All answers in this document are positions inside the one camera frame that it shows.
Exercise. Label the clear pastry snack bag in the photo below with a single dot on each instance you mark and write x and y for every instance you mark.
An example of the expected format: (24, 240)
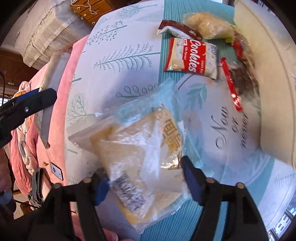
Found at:
(140, 145)

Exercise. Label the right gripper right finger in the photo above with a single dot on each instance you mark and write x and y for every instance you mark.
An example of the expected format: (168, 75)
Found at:
(243, 220)

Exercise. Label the wooden drawer desk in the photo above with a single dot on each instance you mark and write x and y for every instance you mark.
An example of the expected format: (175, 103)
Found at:
(91, 10)

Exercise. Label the Lipo cookies packet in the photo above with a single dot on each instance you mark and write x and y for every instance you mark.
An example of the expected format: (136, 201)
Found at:
(192, 56)

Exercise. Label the clear red-trimmed snack bag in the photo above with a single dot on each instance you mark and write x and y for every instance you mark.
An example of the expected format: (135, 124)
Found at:
(240, 76)

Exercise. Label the clear bag of puffed snacks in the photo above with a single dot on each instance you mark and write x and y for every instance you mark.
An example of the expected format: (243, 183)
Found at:
(209, 26)

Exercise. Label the leaf-patterned tablecloth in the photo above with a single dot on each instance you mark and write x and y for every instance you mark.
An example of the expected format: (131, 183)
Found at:
(186, 109)

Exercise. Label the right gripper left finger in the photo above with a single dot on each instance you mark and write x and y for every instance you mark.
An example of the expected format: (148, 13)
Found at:
(54, 219)

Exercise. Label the cream plastic storage bin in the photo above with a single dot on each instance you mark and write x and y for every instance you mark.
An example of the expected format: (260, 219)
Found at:
(274, 57)

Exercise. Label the dark red snowflake snack packet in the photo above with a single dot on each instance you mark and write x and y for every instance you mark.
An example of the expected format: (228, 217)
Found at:
(178, 30)

